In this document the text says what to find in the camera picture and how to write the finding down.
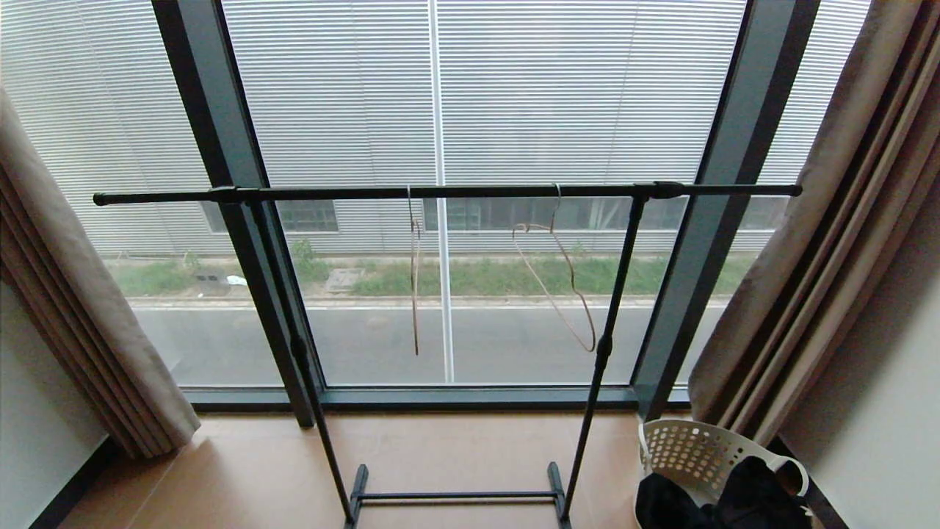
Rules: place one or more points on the black garment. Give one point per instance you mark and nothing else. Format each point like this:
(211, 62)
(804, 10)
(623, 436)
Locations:
(664, 507)
(756, 499)

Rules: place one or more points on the beige curtain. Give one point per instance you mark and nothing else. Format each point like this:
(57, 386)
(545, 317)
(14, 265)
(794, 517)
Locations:
(73, 308)
(808, 257)

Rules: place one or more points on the pink clothes hanger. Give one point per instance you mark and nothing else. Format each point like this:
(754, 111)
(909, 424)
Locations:
(532, 226)
(416, 294)

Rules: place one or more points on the window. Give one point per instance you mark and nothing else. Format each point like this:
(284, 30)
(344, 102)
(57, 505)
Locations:
(217, 110)

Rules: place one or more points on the black clothes rack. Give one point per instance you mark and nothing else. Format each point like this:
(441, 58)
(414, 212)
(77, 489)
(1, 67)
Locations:
(440, 192)

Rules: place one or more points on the white laundry basket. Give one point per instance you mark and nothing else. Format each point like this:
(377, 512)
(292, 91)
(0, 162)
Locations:
(683, 455)

